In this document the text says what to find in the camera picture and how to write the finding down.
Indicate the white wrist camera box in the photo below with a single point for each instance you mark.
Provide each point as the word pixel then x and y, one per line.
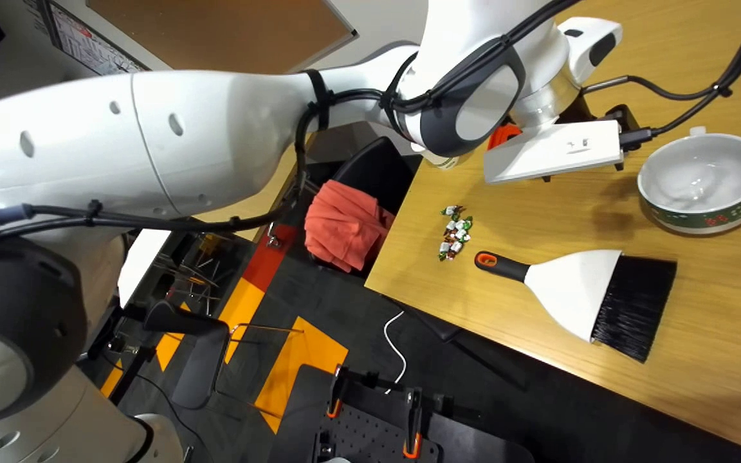
pixel 562 148

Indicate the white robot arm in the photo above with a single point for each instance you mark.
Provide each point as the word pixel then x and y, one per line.
pixel 80 164

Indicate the right orange black clamp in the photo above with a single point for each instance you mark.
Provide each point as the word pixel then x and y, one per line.
pixel 413 425

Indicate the left orange black clamp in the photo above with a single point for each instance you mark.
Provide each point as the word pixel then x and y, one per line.
pixel 335 395

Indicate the black perforated metal plate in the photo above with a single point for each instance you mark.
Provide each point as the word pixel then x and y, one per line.
pixel 354 435

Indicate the pile of wrapped candies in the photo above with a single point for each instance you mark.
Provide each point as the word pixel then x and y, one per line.
pixel 456 232

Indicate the black chair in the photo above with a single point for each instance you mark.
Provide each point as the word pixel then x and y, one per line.
pixel 378 172

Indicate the white ceramic mug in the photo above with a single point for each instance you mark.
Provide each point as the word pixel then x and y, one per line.
pixel 692 187

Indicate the white brush with black bristles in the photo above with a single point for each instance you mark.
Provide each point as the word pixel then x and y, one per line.
pixel 595 294

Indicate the red cloth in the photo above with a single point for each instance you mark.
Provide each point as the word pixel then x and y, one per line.
pixel 345 227

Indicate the orange black clamp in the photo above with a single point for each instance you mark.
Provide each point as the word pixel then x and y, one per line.
pixel 413 425
pixel 335 395

